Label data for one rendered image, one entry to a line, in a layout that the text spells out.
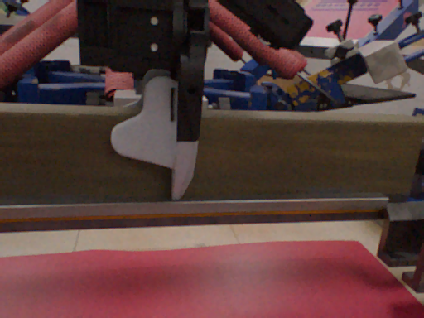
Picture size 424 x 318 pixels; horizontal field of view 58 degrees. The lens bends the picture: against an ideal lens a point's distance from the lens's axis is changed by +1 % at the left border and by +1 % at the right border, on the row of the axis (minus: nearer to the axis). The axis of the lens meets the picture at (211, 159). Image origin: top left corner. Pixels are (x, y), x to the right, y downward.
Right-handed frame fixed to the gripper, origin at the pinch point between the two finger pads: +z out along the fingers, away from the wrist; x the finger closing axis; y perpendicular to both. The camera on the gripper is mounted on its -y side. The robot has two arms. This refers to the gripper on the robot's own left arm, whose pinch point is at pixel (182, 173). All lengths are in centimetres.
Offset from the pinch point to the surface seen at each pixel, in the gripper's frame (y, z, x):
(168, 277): 0.9, 9.8, 0.3
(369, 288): -16.8, 9.9, 3.6
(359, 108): -200, 48, -287
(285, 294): -8.8, 9.8, 3.6
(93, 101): 9.2, -1.3, -23.5
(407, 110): -200, 38, -226
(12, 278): 13.9, 9.7, -0.9
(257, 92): -24, 2, -56
